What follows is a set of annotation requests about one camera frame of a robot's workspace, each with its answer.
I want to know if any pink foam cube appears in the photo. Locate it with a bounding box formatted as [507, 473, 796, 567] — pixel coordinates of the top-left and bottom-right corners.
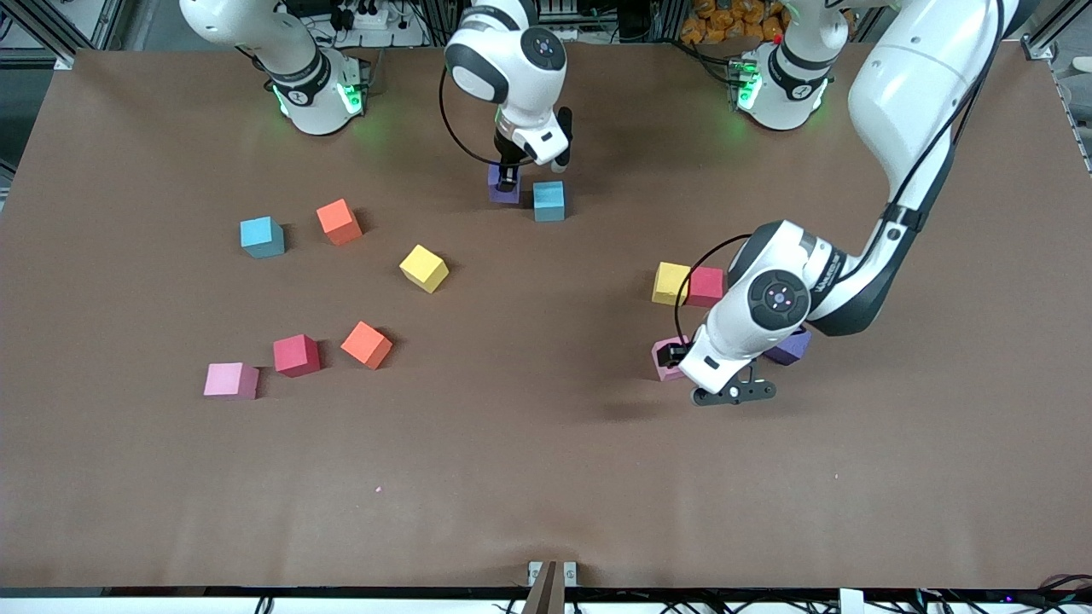
[651, 337, 692, 382]
[203, 362, 260, 401]

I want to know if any purple foam cube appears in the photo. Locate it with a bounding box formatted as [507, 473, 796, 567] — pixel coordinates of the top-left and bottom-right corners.
[487, 164, 523, 206]
[764, 328, 812, 367]

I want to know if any cyan foam cube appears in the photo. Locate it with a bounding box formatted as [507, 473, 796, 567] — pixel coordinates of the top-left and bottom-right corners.
[532, 180, 566, 223]
[240, 216, 286, 259]

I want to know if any red foam cube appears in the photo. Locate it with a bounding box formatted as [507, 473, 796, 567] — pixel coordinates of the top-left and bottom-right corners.
[687, 266, 726, 309]
[273, 333, 322, 379]

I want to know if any yellow foam cube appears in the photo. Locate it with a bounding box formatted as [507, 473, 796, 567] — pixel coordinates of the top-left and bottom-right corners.
[399, 245, 450, 294]
[652, 262, 692, 306]

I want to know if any orange foam cube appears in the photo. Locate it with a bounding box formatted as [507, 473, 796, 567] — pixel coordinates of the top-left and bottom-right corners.
[316, 198, 363, 246]
[340, 321, 394, 371]

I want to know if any white power strip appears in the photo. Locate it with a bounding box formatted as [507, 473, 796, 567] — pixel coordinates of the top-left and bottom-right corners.
[328, 4, 427, 48]

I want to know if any pile of orange objects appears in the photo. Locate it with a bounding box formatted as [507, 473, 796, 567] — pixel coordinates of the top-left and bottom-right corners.
[680, 0, 790, 43]

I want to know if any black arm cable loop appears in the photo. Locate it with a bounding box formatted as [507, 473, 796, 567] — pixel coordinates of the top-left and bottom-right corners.
[438, 61, 513, 168]
[674, 234, 755, 344]

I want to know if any metal table edge bracket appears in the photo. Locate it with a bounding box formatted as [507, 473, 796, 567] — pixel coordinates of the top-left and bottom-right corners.
[526, 559, 578, 614]

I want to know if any aluminium frame post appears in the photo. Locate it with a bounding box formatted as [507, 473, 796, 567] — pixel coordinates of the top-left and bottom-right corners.
[0, 0, 112, 71]
[1019, 0, 1092, 62]

